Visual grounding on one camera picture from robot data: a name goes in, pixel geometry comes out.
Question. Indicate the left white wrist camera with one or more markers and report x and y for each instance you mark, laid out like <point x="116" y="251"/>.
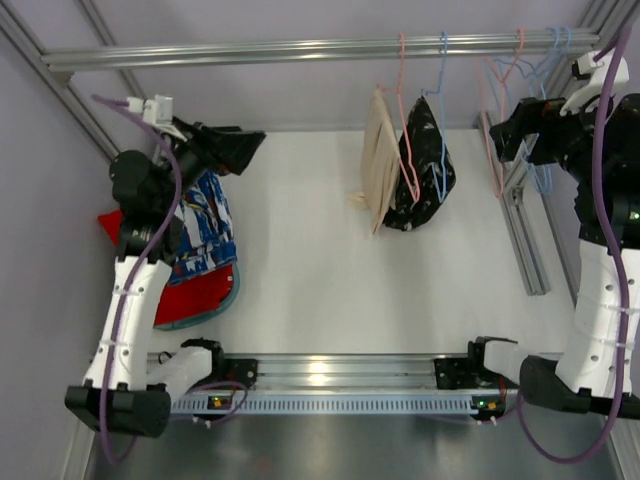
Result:
<point x="156" y="112"/>

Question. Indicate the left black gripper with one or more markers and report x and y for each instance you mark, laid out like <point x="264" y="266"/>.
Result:
<point x="211" y="146"/>

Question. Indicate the aluminium frame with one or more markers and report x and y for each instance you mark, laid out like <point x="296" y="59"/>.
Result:
<point x="314" y="280"/>

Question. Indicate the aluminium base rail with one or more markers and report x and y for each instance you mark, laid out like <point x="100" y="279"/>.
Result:
<point x="288" y="373"/>

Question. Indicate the grey slotted cable duct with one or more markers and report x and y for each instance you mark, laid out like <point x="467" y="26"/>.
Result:
<point x="256" y="403"/>

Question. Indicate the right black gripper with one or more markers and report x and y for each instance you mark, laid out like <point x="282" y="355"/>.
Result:
<point x="526" y="125"/>

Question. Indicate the teal laundry basket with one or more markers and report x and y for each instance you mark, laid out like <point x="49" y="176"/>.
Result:
<point x="235" y="295"/>

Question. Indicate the blue patterned trousers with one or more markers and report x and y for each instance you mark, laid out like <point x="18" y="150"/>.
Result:
<point x="207" y="240"/>

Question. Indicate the aluminium hanging rail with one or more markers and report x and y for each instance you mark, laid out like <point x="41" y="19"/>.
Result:
<point x="535" y="42"/>

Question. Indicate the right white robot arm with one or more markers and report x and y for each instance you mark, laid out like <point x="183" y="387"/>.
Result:
<point x="584" y="378"/>

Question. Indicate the beige trousers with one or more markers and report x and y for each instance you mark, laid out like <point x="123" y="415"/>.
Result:
<point x="379" y="164"/>

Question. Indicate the blue hanger holding trousers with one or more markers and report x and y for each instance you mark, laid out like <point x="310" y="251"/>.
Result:
<point x="441" y="120"/>

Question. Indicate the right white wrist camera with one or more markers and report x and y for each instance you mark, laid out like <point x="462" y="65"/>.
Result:
<point x="590" y="69"/>

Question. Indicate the black patterned trousers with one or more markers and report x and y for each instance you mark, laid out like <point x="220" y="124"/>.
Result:
<point x="424" y="136"/>

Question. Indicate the red garment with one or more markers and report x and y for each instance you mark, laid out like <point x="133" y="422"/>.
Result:
<point x="203" y="280"/>

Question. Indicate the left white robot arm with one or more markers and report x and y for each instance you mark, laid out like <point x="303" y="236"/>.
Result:
<point x="175" y="234"/>

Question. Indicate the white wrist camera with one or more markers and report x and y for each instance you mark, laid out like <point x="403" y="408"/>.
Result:
<point x="156" y="112"/>
<point x="590" y="69"/>

